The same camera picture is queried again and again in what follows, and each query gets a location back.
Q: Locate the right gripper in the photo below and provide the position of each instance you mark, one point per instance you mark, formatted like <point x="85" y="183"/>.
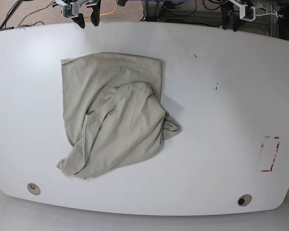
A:
<point x="94" y="4"/>

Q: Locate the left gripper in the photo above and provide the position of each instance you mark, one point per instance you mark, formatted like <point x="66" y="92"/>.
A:
<point x="226" y="8"/>

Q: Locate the beige t-shirt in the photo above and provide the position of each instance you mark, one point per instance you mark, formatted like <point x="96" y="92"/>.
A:
<point x="112" y="112"/>

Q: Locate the red tape marking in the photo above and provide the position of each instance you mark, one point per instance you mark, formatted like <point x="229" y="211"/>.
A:
<point x="268" y="153"/>

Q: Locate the left table grommet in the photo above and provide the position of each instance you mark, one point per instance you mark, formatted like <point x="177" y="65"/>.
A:
<point x="33" y="189"/>

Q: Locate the table grommet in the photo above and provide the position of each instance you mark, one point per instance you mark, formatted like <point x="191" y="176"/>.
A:
<point x="33" y="189"/>
<point x="244" y="200"/>

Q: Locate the right table grommet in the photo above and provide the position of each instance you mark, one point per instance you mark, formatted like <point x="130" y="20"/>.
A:
<point x="244" y="200"/>

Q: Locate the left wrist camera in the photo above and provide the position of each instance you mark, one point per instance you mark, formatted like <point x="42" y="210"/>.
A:
<point x="247" y="13"/>

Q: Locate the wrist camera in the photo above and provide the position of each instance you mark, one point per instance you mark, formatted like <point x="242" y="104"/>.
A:
<point x="68" y="11"/>
<point x="247" y="13"/>

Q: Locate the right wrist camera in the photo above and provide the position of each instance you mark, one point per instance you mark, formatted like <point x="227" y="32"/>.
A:
<point x="68" y="11"/>

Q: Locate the aluminium table leg frame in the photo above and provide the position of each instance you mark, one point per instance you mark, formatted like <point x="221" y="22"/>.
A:
<point x="152" y="9"/>

